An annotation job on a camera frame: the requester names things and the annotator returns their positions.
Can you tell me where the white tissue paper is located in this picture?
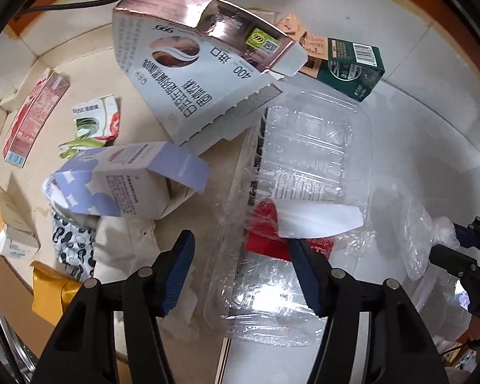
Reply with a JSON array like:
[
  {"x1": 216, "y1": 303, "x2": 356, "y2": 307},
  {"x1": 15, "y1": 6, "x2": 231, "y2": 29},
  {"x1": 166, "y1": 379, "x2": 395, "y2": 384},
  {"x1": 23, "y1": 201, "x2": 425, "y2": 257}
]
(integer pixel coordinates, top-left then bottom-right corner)
[{"x1": 160, "y1": 284, "x2": 201, "y2": 340}]

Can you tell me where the clear plastic bag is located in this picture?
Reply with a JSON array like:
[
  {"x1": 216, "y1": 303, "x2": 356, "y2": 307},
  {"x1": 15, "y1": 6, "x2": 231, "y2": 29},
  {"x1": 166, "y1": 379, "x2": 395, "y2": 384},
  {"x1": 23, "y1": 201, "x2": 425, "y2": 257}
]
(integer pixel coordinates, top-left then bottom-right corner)
[{"x1": 400, "y1": 202, "x2": 465, "y2": 283}]

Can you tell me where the lavender and white carton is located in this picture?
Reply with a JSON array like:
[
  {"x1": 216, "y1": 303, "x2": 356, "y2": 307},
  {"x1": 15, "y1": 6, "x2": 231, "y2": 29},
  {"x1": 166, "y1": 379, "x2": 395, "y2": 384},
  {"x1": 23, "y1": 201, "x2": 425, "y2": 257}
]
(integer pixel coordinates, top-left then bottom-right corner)
[{"x1": 42, "y1": 141, "x2": 212, "y2": 220}]

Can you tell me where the cream paper bag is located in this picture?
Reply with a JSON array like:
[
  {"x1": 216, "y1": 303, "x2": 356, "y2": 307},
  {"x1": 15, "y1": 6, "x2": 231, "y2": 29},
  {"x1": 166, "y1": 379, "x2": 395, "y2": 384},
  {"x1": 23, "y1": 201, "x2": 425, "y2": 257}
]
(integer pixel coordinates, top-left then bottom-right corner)
[{"x1": 92, "y1": 216, "x2": 161, "y2": 273}]

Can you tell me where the pink and red carton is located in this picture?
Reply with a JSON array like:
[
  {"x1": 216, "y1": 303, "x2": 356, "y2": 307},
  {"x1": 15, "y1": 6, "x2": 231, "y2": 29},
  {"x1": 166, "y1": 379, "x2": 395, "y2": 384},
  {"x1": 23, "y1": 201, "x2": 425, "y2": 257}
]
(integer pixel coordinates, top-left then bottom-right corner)
[{"x1": 2, "y1": 68, "x2": 70, "y2": 168}]

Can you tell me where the white paper card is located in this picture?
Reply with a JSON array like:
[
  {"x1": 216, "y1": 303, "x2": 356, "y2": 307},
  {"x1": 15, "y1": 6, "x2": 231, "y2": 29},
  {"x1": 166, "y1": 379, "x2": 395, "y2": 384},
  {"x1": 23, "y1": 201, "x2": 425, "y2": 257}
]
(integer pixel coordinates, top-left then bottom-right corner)
[{"x1": 270, "y1": 198, "x2": 364, "y2": 241}]

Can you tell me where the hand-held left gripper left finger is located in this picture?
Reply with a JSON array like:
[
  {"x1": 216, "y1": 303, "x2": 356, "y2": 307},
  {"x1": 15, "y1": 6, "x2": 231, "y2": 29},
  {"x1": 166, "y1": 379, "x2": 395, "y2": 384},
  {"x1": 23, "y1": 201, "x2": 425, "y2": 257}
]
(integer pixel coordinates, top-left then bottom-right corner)
[{"x1": 31, "y1": 230, "x2": 195, "y2": 384}]

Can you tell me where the green and white torn wrapper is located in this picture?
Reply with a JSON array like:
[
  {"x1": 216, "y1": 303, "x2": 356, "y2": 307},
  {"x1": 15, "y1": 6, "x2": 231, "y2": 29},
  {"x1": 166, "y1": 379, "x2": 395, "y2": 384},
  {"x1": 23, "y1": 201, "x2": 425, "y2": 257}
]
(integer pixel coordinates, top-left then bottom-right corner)
[{"x1": 58, "y1": 94, "x2": 121, "y2": 160}]

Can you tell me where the yellow padded envelope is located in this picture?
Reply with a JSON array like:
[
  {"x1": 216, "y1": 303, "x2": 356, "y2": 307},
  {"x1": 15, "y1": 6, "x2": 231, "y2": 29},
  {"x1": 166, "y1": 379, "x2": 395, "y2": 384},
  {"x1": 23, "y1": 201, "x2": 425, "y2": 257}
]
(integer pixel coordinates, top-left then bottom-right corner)
[{"x1": 31, "y1": 261, "x2": 83, "y2": 324}]

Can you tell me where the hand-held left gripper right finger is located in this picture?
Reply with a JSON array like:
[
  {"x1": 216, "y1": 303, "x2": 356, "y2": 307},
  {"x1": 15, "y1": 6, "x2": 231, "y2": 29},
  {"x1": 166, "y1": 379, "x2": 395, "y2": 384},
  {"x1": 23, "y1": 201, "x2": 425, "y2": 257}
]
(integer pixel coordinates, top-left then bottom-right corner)
[{"x1": 287, "y1": 238, "x2": 451, "y2": 384}]

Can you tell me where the black and white patterned wrapper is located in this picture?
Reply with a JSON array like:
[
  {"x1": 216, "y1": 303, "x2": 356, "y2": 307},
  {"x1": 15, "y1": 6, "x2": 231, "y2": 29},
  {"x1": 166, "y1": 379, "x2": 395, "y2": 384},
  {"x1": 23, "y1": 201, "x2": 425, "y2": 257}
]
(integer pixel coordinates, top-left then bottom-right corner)
[{"x1": 50, "y1": 208, "x2": 99, "y2": 283}]

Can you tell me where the peach cardboard box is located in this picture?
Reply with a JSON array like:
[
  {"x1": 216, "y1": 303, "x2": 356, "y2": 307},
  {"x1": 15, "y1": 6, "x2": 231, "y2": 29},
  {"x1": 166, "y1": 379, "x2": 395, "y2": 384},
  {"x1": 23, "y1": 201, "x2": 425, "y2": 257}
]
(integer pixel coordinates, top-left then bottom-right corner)
[{"x1": 275, "y1": 13, "x2": 329, "y2": 65}]

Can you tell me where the large white rose-gold box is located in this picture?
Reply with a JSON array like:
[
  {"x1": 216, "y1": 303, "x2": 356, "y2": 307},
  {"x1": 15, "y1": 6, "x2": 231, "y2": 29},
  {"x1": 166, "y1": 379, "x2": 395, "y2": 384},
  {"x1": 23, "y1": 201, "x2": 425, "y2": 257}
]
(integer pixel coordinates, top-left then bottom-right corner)
[{"x1": 112, "y1": 0, "x2": 309, "y2": 156}]

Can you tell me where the dark green box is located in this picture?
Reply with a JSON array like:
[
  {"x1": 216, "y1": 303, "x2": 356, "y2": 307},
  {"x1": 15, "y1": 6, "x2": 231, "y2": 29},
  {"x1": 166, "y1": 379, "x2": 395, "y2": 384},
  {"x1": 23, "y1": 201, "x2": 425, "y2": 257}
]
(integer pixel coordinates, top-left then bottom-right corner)
[{"x1": 298, "y1": 37, "x2": 386, "y2": 102}]

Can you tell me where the clear plastic clamshell container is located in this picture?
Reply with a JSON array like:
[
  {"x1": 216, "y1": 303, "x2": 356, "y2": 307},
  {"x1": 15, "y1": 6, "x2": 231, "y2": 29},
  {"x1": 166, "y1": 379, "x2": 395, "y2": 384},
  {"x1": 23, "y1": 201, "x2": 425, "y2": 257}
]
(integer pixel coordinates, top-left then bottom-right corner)
[{"x1": 203, "y1": 88, "x2": 374, "y2": 347}]

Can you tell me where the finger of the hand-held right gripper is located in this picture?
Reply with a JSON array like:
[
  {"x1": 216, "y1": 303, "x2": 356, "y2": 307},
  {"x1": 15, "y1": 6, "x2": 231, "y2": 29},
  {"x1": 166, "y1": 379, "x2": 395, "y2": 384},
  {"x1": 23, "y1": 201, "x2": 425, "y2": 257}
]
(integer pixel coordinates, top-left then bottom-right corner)
[
  {"x1": 452, "y1": 217, "x2": 480, "y2": 249},
  {"x1": 430, "y1": 245, "x2": 480, "y2": 276}
]

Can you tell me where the red packet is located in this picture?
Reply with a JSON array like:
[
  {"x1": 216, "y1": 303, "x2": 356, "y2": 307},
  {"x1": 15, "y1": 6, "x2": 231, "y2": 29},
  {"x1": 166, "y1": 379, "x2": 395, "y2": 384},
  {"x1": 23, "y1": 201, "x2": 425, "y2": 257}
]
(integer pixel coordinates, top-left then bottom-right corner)
[{"x1": 246, "y1": 202, "x2": 337, "y2": 262}]

